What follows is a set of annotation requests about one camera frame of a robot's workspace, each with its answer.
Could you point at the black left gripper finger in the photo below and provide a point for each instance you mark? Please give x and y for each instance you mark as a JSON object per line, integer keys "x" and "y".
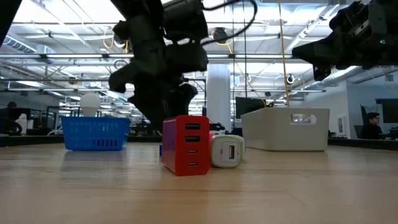
{"x": 155, "y": 115}
{"x": 178, "y": 110}

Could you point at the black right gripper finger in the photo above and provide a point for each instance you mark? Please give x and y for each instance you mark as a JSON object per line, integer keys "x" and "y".
{"x": 323, "y": 53}
{"x": 321, "y": 73}

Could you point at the red multi-port USB charger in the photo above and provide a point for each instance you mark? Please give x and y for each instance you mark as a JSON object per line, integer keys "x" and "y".
{"x": 186, "y": 146}

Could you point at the green white USB charger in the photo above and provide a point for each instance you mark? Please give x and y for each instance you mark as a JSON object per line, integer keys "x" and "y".
{"x": 228, "y": 152}

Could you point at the white storage bin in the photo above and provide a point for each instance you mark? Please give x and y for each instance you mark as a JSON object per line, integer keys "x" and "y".
{"x": 280, "y": 133}

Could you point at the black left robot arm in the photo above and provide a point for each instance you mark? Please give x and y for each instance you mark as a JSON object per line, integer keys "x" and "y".
{"x": 7, "y": 12}

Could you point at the black background stand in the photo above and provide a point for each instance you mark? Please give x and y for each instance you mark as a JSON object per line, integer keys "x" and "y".
{"x": 217, "y": 127}

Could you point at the white pillar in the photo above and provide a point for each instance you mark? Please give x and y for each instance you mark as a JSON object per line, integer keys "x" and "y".
{"x": 218, "y": 93}

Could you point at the blue plastic basket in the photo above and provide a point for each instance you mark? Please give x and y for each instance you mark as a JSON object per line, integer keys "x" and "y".
{"x": 93, "y": 133}

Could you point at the white LED bulb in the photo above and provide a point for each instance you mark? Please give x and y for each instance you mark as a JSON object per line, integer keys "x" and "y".
{"x": 89, "y": 104}

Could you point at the black monitor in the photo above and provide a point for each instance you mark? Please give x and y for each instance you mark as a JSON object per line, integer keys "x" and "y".
{"x": 248, "y": 109}

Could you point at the person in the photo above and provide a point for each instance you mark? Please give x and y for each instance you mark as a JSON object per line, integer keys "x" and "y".
{"x": 371, "y": 129}
{"x": 12, "y": 104}

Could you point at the black metal frame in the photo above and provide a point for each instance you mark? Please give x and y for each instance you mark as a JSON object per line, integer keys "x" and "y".
{"x": 204, "y": 93}

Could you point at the black wall screen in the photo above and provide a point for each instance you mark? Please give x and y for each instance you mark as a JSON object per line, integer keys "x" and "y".
{"x": 388, "y": 110}

